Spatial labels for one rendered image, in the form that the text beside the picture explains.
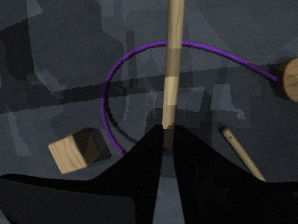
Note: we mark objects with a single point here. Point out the brown wooden block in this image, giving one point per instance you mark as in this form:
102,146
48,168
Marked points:
75,151

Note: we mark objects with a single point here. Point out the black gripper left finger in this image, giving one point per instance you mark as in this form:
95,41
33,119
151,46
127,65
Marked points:
126,193

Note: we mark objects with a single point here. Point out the wooden stick with purple string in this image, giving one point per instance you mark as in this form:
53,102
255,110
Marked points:
173,44

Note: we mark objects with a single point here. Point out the thin wooden stick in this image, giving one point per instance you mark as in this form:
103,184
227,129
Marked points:
241,153

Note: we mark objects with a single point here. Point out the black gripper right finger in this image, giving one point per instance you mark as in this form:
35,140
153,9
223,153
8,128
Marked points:
215,191

